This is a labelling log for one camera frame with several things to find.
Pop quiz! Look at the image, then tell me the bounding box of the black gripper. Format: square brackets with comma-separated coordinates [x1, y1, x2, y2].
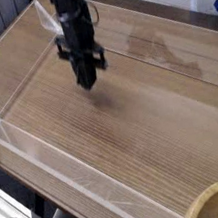
[54, 35, 107, 90]

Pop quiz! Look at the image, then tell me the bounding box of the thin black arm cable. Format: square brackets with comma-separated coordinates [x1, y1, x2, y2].
[87, 0, 102, 27]

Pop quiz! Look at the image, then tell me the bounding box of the clear acrylic table barrier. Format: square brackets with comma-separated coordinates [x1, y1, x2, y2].
[0, 0, 218, 218]

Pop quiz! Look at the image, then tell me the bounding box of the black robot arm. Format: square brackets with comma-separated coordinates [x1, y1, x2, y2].
[49, 0, 107, 90]

